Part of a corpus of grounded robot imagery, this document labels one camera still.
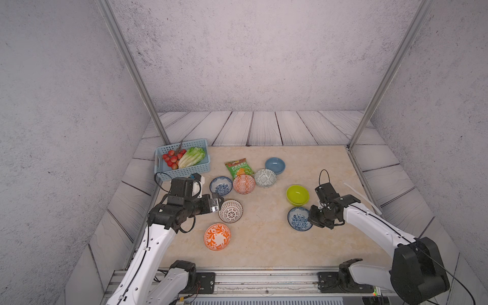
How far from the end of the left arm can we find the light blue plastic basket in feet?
1.35

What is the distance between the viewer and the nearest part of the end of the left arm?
25.9 inches

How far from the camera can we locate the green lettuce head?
1.08 m
